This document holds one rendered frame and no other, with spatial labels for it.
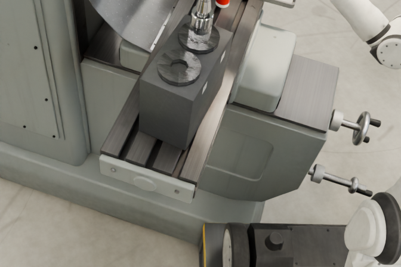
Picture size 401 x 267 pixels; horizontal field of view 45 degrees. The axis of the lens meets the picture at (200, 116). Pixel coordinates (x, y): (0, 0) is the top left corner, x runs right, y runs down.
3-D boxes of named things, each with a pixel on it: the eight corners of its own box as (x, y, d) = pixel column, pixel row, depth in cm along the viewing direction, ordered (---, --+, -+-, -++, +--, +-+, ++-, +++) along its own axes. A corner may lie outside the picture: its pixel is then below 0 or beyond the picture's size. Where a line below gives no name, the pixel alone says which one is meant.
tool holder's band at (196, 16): (195, 5, 102) (196, 1, 101) (216, 12, 101) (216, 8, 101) (187, 19, 99) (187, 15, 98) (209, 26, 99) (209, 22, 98)
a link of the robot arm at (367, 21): (341, -2, 119) (391, 56, 122) (328, 17, 112) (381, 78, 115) (376, -28, 111) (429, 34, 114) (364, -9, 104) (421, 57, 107)
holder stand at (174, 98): (222, 86, 123) (235, 28, 107) (185, 151, 111) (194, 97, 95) (178, 68, 125) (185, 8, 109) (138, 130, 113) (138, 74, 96)
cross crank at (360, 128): (369, 129, 166) (383, 108, 157) (365, 156, 159) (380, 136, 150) (323, 114, 168) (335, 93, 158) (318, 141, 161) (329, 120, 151)
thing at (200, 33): (192, 24, 106) (195, 5, 102) (213, 31, 106) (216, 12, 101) (185, 38, 104) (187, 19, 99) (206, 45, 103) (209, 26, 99)
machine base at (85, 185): (276, 146, 231) (287, 122, 215) (246, 264, 196) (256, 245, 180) (43, 71, 242) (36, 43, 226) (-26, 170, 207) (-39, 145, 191)
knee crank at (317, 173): (371, 188, 163) (378, 179, 158) (369, 204, 160) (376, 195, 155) (307, 167, 165) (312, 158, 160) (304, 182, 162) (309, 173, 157)
